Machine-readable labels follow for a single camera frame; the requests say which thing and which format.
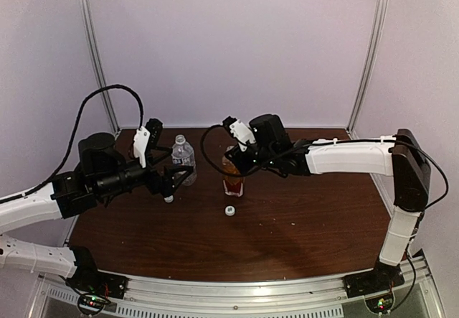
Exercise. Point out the left circuit board with leds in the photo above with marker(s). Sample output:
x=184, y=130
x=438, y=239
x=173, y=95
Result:
x=91, y=303

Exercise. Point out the amber tea bottle red label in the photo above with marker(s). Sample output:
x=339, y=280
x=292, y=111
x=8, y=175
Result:
x=233, y=186

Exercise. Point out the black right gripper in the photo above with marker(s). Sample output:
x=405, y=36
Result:
x=242, y=166

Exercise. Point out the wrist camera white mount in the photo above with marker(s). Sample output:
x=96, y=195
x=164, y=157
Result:
x=240, y=132
x=145, y=138

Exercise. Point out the aluminium corner post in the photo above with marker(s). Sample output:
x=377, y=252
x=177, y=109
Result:
x=88, y=25
x=380, y=13

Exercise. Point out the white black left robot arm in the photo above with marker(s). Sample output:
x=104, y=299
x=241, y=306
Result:
x=101, y=175

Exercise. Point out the left aluminium corner post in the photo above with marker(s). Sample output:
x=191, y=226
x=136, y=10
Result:
x=88, y=25

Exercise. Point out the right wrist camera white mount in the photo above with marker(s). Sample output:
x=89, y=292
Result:
x=240, y=132

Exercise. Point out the right circuit board with leds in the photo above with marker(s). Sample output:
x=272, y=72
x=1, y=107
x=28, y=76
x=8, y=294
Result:
x=380, y=304

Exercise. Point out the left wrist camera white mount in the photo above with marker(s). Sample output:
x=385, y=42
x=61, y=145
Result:
x=145, y=138

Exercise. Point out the clear plastic water bottle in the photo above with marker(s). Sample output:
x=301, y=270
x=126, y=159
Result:
x=183, y=154

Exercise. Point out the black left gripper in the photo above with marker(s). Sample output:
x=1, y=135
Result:
x=165, y=186

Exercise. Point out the circuit board with leds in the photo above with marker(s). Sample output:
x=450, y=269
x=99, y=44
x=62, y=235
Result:
x=91, y=303
x=380, y=304

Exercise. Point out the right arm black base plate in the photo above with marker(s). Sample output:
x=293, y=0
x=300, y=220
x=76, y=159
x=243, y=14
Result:
x=371, y=282

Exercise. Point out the right aluminium corner post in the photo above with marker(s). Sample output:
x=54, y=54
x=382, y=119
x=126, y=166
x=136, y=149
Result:
x=380, y=13

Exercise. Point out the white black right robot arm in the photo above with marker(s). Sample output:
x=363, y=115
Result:
x=263, y=144

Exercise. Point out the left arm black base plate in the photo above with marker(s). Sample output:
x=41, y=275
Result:
x=98, y=282

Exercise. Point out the white tea bottle cap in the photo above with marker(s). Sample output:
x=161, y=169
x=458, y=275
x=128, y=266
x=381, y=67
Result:
x=230, y=210

